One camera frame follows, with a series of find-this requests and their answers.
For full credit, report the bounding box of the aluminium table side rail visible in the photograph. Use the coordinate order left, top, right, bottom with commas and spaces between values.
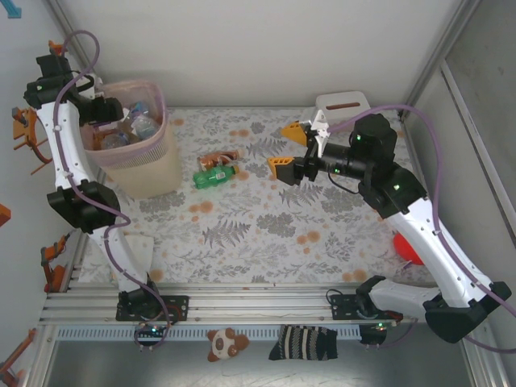
64, 229, 90, 292

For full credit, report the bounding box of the orange gripper frame sticker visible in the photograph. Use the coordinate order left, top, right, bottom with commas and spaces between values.
10, 106, 54, 176

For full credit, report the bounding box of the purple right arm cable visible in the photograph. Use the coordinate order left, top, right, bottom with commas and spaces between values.
328, 103, 516, 355

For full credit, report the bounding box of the blue wall sticker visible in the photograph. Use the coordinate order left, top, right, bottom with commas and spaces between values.
0, 0, 24, 20

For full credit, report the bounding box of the thin black cable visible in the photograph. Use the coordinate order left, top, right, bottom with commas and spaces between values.
327, 172, 364, 195

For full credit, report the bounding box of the aluminium corner post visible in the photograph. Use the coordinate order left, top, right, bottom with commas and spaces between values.
398, 0, 483, 122
46, 0, 102, 84

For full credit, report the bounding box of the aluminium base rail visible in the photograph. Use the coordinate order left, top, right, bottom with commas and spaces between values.
38, 281, 440, 326

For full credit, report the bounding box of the plush dog toy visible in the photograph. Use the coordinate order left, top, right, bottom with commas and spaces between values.
206, 327, 251, 363

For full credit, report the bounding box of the clear bottle teal label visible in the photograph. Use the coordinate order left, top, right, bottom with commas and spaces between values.
102, 131, 131, 152

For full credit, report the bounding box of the brown label plastic bottle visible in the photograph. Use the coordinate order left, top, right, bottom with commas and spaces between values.
196, 148, 244, 169

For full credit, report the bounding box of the pink mesh waste bin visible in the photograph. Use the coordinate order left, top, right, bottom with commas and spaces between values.
78, 78, 183, 199

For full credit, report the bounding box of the red balloon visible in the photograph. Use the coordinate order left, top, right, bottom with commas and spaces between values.
393, 231, 427, 266

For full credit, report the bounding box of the white tissue box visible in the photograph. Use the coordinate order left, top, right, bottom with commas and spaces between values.
314, 90, 372, 122

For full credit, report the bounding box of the green bottle small label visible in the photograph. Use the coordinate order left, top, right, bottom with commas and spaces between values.
192, 164, 242, 190

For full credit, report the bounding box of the white tissue pack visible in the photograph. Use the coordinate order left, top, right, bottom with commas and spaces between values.
120, 235, 155, 280

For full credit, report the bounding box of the small circuit board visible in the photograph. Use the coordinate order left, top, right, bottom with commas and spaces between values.
134, 321, 173, 336
360, 321, 395, 347

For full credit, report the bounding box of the white slotted cable duct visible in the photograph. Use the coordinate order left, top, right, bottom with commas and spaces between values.
56, 325, 363, 343

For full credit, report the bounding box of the striped black white sock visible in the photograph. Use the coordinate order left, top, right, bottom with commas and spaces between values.
268, 324, 339, 362

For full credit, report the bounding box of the clear bottle blue label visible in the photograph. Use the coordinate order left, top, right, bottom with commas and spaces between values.
129, 114, 161, 141

